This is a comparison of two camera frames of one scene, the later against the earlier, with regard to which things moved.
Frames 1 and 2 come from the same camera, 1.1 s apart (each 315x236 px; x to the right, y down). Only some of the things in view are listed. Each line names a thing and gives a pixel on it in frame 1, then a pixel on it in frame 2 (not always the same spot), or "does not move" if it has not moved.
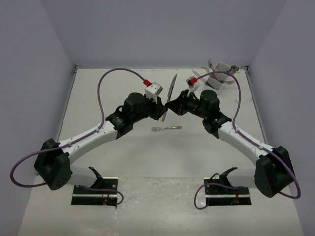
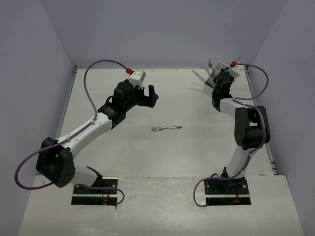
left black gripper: [159, 108] -> [150, 100]
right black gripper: [176, 105] -> [215, 79]
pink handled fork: [154, 129] does not move
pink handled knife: [169, 95] -> [234, 63]
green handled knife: [203, 80] does not move
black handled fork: [205, 68] does not move
